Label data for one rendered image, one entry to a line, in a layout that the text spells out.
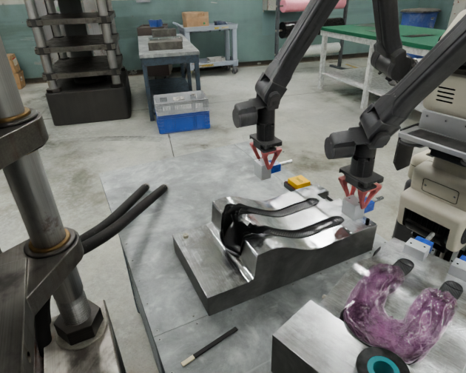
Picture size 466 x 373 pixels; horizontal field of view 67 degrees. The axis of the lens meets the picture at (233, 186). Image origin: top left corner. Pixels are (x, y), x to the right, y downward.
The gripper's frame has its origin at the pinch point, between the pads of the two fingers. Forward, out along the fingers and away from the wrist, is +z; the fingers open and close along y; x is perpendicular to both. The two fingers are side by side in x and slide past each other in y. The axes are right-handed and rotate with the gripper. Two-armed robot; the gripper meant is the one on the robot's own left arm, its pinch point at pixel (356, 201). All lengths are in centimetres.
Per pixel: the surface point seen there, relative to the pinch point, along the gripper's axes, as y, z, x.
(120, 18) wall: -653, -10, 57
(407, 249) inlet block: 16.5, 5.9, 2.4
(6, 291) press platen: 6, -13, -82
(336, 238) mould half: 6.1, 4.2, -11.9
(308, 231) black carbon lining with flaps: -0.6, 4.7, -15.8
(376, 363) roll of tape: 38, -1, -32
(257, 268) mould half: 6.9, 2.9, -35.8
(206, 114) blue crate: -309, 75, 75
